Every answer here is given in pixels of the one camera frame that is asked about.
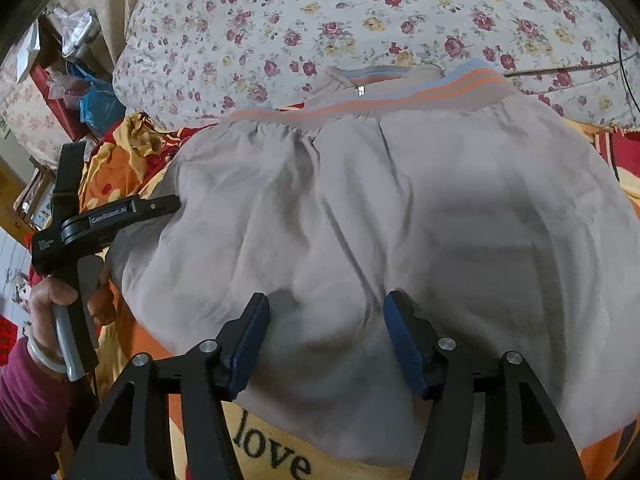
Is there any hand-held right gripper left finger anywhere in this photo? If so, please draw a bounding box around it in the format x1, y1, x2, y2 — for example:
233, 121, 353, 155
65, 292, 272, 480

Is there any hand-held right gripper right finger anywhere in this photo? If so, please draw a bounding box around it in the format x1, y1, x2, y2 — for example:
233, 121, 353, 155
382, 290, 586, 480

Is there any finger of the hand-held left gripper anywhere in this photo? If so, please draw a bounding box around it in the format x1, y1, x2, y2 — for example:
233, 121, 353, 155
140, 194, 182, 216

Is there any beige zip jacket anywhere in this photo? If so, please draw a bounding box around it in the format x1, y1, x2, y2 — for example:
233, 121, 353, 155
107, 60, 633, 471

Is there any person's left forearm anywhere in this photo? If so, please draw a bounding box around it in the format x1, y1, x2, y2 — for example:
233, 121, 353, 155
0, 337, 98, 480

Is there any person's left hand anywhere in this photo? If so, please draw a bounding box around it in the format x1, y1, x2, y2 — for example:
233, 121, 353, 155
29, 261, 115, 358

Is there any wooden chair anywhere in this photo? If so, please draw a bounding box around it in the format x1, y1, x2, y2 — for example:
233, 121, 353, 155
14, 157, 63, 233

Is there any red orange yellow printed blanket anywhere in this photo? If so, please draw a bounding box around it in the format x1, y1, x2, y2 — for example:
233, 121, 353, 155
30, 105, 640, 480

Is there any blue plastic bag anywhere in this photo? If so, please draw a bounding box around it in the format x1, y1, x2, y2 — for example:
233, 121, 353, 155
67, 62, 127, 136

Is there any red bag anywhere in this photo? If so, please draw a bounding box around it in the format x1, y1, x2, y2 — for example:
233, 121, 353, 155
30, 60, 88, 142

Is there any clear plastic bag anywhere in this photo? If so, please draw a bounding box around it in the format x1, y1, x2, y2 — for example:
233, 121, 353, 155
46, 69, 83, 106

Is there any silver plastic wrap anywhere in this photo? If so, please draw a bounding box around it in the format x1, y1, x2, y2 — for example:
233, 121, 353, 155
59, 6, 100, 60

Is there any beige curtain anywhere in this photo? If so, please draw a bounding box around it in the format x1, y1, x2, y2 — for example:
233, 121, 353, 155
65, 0, 168, 78

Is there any floral quilt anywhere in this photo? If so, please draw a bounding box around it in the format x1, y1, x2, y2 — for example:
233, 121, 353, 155
112, 0, 640, 133

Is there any pale bangle bracelet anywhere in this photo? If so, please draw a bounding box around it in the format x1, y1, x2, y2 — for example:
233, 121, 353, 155
26, 335, 69, 375

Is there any black cable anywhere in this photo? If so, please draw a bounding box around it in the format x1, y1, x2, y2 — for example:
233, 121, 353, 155
505, 25, 640, 117

